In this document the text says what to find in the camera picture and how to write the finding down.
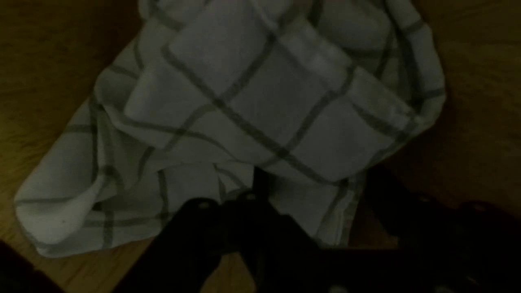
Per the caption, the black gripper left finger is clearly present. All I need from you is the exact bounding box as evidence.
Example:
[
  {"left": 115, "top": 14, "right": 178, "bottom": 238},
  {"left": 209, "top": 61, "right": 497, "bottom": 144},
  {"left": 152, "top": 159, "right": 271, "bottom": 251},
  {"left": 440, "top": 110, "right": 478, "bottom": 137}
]
[{"left": 115, "top": 188, "right": 328, "bottom": 293}]

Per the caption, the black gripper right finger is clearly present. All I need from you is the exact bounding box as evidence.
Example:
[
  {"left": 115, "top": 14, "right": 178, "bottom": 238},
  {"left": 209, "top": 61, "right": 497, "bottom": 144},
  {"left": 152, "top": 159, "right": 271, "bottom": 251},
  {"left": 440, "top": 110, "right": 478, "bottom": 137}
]
[{"left": 364, "top": 165, "right": 521, "bottom": 293}]

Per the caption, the white green checked kitchen towel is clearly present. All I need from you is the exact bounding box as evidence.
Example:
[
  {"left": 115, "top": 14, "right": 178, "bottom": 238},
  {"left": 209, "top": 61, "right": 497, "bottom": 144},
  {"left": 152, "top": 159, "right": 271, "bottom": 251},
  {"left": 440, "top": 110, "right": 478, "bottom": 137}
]
[{"left": 14, "top": 0, "right": 450, "bottom": 261}]

